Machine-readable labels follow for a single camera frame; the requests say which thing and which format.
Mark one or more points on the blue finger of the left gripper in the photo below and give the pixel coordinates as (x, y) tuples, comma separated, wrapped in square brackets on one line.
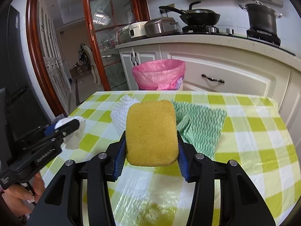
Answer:
[(49, 130)]

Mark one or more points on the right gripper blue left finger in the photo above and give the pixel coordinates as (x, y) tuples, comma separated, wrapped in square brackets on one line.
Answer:
[(119, 157)]

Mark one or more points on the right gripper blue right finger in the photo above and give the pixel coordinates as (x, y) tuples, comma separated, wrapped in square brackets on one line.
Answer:
[(183, 158)]

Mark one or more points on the white paper towel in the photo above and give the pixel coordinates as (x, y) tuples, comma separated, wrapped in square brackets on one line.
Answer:
[(72, 141)]

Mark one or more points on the green wavy dish cloth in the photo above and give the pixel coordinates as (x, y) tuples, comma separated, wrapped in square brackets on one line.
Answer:
[(200, 126)]

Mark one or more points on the yellow sponge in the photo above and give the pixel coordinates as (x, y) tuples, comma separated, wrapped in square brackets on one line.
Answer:
[(151, 134)]

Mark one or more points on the white foam fruit net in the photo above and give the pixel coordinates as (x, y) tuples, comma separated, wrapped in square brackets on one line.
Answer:
[(119, 112)]

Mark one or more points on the pink bag trash bin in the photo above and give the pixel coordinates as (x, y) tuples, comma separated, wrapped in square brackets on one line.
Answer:
[(164, 74)]

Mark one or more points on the white kitchen cabinets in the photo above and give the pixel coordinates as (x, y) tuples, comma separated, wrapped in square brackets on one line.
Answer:
[(246, 66)]

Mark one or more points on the person's left hand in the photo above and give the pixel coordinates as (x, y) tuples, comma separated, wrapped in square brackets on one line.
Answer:
[(16, 194)]

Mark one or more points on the black refrigerator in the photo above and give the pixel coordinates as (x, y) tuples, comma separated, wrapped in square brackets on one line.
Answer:
[(22, 118)]

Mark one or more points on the white dining chair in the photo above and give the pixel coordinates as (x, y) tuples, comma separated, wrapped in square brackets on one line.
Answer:
[(86, 58)]

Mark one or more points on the silver rice cooker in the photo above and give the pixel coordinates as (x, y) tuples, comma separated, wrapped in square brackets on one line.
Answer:
[(162, 26)]

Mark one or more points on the white rice cooker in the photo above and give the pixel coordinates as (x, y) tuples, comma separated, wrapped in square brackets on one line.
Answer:
[(137, 29)]

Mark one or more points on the black gas stove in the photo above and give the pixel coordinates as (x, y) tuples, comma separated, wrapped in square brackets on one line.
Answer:
[(213, 30)]

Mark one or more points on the black wok pan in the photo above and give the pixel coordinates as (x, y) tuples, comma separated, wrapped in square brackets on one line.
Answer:
[(195, 17)]

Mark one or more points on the dark stock pot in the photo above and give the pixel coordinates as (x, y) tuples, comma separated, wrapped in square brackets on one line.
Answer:
[(262, 18)]

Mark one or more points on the black drawer handle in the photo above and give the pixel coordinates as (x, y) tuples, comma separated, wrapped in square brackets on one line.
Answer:
[(212, 79)]

